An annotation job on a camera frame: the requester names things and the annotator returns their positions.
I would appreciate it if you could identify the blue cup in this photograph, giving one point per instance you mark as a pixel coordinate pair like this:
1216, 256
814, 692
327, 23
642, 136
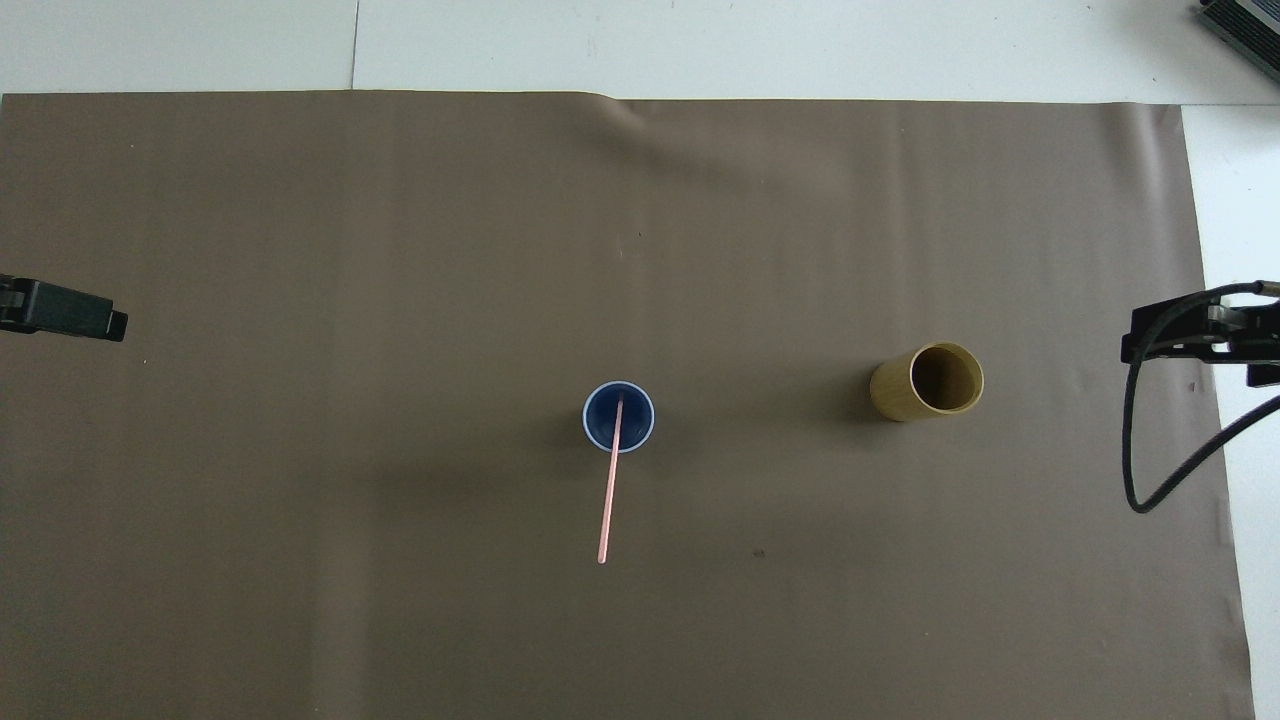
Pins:
641, 412

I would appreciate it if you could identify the yellow bamboo cup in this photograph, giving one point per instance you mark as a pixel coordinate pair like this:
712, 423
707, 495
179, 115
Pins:
890, 396

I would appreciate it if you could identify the pink straw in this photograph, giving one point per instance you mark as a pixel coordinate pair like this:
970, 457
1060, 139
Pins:
610, 490

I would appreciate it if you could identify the dark grey ribbed device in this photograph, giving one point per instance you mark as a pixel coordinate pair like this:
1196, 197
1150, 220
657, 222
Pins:
1245, 22

